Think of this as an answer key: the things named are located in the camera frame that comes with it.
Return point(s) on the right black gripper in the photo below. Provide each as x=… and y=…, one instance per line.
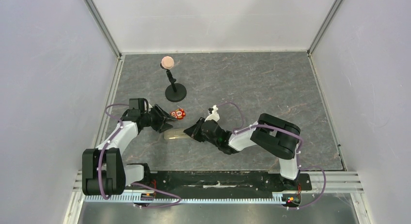
x=199, y=131

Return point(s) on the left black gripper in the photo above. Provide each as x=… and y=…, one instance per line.
x=162, y=116

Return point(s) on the beige remote control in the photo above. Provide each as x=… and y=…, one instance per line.
x=173, y=134

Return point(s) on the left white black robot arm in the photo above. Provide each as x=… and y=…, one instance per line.
x=103, y=170

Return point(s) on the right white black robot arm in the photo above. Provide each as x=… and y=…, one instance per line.
x=277, y=136

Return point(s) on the red dice block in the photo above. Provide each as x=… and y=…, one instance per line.
x=179, y=114

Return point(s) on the black stand with pink ball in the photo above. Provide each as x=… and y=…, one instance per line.
x=175, y=92

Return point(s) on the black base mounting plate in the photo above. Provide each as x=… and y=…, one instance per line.
x=222, y=184

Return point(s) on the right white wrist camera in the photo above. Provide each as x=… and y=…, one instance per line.
x=213, y=114

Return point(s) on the white slotted cable duct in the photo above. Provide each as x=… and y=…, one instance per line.
x=140, y=197

